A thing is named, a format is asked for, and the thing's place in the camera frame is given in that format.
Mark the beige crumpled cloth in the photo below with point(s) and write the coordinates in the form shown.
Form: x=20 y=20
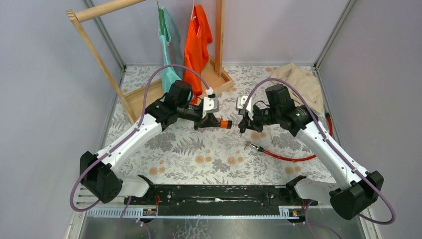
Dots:
x=304 y=82

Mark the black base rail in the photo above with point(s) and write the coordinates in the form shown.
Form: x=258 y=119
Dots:
x=218 y=200

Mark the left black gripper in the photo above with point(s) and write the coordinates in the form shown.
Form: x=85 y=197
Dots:
x=209 y=121

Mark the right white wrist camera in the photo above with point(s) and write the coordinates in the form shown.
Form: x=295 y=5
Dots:
x=244 y=107

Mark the orange black padlock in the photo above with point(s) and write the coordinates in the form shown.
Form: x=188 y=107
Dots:
x=226 y=124

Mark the orange shirt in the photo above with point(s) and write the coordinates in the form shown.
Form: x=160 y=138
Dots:
x=196 y=54

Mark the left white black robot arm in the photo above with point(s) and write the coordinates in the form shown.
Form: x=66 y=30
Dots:
x=100 y=171

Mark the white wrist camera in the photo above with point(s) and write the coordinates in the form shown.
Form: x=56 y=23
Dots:
x=210 y=103
x=244 y=107

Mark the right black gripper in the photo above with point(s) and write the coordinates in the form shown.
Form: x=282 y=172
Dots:
x=246 y=122

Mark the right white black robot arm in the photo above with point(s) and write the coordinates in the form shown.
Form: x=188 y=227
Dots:
x=355 y=188

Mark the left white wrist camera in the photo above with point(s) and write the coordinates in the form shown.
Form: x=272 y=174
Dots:
x=210 y=103

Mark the green clothes hanger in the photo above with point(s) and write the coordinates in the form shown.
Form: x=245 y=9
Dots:
x=161 y=20

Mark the white pink clothes hanger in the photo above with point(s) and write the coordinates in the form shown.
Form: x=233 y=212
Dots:
x=193 y=17

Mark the teal shirt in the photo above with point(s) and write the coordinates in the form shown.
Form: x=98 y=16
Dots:
x=170 y=43

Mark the floral patterned mat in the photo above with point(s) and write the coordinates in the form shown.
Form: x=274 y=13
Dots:
x=182 y=155

